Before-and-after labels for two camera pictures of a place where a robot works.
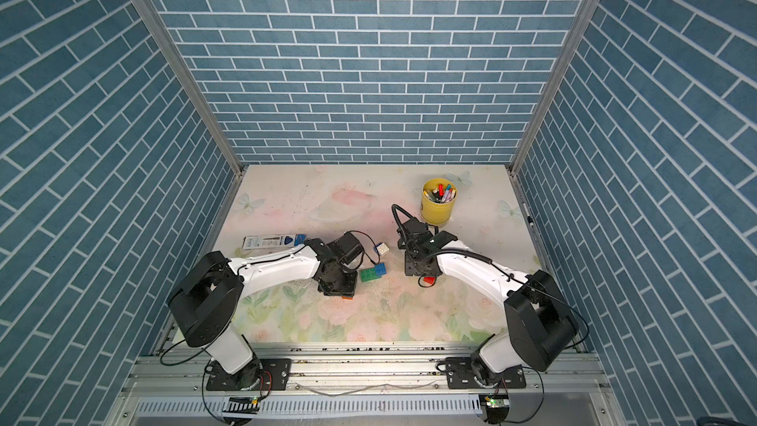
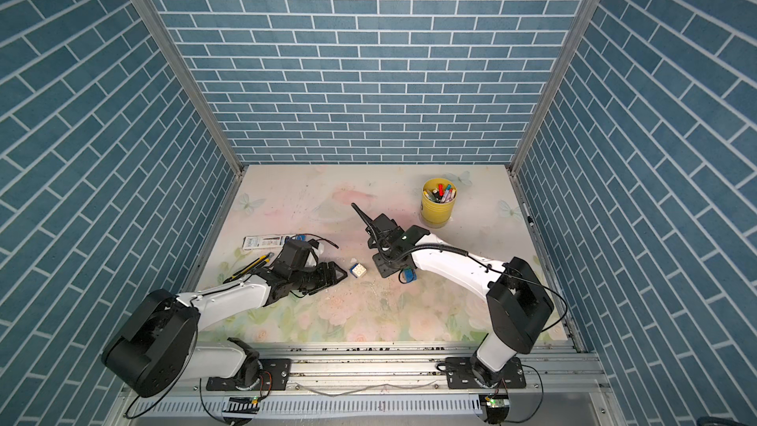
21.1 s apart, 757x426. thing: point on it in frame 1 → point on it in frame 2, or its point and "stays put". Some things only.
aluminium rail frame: (365, 385) stays put
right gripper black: (408, 262) → (381, 268)
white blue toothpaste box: (266, 243) stays put
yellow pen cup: (438, 201) stays put
